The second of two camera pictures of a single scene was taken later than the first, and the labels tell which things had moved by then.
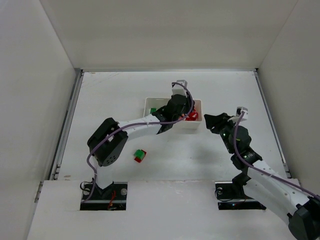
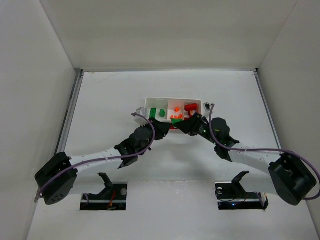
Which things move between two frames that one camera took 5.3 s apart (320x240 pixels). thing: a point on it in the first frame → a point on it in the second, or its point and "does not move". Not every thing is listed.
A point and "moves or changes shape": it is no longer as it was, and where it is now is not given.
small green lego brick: (153, 110) moves or changes shape
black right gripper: (221, 123) → (196, 125)
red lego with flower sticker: (192, 116) does not move
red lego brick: (139, 160) → (171, 127)
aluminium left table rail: (54, 172) does not move
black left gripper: (183, 110) → (155, 128)
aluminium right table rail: (272, 123) does not move
